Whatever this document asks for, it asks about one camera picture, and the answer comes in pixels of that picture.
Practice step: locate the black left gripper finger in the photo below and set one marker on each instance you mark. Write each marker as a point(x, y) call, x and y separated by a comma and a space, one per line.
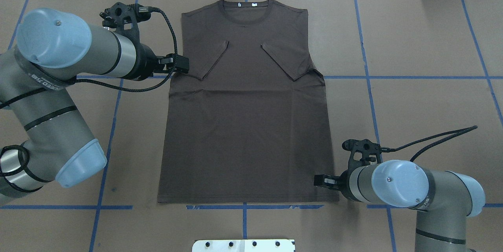
point(180, 61)
point(181, 69)

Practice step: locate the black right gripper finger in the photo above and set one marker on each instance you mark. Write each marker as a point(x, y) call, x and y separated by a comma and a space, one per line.
point(323, 184)
point(325, 178)

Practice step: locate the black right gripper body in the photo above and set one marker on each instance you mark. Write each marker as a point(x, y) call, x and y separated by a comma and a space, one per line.
point(346, 183)

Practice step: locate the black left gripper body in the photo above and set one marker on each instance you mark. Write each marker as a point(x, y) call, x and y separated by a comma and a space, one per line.
point(147, 62)

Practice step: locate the dark brown t-shirt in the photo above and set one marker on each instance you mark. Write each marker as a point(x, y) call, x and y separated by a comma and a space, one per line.
point(249, 121)

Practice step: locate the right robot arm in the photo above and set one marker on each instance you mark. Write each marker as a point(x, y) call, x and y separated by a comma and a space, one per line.
point(443, 200)

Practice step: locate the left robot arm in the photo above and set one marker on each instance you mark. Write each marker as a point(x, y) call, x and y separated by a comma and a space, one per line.
point(52, 49)

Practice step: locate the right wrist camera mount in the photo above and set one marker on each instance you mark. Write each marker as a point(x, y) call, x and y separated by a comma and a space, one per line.
point(362, 153)

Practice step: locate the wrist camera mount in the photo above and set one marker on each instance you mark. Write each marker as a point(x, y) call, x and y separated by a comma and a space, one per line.
point(362, 153)
point(124, 19)

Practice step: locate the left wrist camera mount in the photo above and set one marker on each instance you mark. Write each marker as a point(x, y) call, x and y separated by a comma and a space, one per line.
point(124, 19)

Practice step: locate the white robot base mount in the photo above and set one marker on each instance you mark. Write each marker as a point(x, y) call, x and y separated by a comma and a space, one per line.
point(245, 245)

